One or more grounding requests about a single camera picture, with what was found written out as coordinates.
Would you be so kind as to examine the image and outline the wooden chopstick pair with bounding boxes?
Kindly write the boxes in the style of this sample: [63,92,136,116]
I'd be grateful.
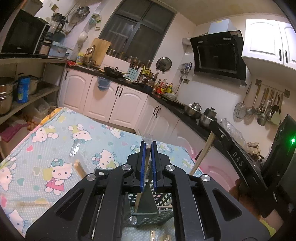
[189,132,216,176]
[134,133,152,213]
[74,160,87,179]

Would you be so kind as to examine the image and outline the dark kitchen window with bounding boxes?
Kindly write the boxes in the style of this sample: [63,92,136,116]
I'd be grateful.
[99,0,176,64]

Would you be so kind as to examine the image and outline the person right hand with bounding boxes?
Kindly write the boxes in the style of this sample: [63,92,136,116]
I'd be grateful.
[227,178,290,223]

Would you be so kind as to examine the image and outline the green plastic utensil basket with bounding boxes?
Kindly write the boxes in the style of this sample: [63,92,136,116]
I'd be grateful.
[123,183,174,228]

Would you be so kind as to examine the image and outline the clear plastic bag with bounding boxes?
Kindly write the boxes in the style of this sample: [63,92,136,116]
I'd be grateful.
[220,118,247,149]

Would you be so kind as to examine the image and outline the green hanging spatula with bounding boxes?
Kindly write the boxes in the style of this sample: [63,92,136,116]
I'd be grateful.
[271,93,283,126]

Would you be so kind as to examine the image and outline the hello kitty table cloth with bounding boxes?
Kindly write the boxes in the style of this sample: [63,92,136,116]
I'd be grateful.
[0,106,204,241]

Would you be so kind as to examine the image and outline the hanging strainer ladle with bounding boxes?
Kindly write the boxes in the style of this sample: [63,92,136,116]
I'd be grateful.
[234,82,252,119]

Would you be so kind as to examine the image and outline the steel pot on counter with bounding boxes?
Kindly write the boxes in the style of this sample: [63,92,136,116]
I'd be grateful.
[184,102,202,120]

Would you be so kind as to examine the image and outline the black wok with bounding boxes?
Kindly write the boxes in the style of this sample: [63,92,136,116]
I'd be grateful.
[104,67,127,78]

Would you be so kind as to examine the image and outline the black range hood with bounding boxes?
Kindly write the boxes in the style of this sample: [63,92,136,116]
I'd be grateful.
[190,30,246,86]

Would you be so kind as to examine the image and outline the blue knife block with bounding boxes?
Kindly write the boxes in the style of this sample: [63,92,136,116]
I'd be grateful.
[127,68,142,82]

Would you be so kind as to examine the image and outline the white upper cabinet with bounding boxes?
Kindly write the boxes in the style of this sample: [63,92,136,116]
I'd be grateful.
[242,19,295,70]

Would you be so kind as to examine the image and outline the blue canister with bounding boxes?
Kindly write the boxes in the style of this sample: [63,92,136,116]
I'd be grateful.
[17,76,30,103]

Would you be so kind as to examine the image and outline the hanging pot lid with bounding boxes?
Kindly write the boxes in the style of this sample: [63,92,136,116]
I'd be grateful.
[156,57,172,72]

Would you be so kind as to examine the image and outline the stacked steel pots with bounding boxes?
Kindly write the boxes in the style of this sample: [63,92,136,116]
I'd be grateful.
[0,77,18,115]

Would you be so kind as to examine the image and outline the wooden cutting board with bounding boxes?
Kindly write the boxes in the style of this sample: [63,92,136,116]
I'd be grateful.
[91,38,111,66]

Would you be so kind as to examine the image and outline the black microwave oven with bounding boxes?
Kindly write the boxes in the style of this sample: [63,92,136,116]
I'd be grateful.
[1,9,52,59]

